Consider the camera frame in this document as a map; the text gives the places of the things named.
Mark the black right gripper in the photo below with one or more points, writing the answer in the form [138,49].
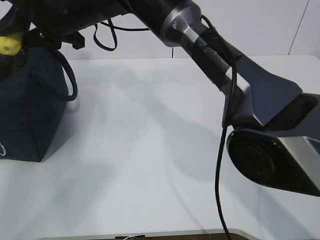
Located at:
[36,37]

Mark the yellow lemon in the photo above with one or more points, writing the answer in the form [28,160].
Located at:
[11,44]

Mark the dark blue lunch bag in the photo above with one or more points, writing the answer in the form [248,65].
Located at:
[35,87]

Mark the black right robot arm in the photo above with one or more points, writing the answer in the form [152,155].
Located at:
[276,126]

